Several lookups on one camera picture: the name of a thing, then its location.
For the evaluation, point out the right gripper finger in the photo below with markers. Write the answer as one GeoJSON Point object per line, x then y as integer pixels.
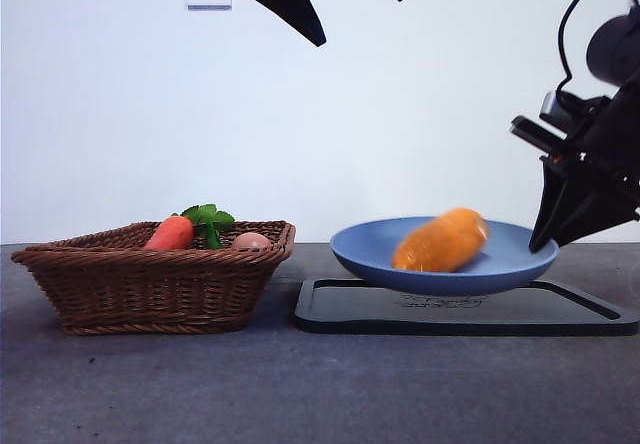
{"type": "Point", "coordinates": [555, 199]}
{"type": "Point", "coordinates": [605, 214]}

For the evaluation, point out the orange corn cob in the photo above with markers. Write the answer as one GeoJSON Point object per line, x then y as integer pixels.
{"type": "Point", "coordinates": [440, 241]}

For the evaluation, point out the blue plate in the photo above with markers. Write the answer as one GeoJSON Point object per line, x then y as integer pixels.
{"type": "Point", "coordinates": [365, 249]}

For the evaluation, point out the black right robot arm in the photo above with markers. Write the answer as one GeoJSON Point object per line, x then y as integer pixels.
{"type": "Point", "coordinates": [615, 49]}

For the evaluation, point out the brown wicker basket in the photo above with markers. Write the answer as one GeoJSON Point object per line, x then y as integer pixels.
{"type": "Point", "coordinates": [150, 289]}

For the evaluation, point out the black rectangular tray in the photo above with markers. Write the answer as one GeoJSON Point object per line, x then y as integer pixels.
{"type": "Point", "coordinates": [350, 314]}

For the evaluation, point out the brown egg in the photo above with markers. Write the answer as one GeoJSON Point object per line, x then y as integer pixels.
{"type": "Point", "coordinates": [251, 241]}

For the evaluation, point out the orange carrot with green leaves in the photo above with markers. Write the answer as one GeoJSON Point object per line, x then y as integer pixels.
{"type": "Point", "coordinates": [172, 234]}

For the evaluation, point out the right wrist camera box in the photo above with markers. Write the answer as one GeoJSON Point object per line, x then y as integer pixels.
{"type": "Point", "coordinates": [552, 106]}

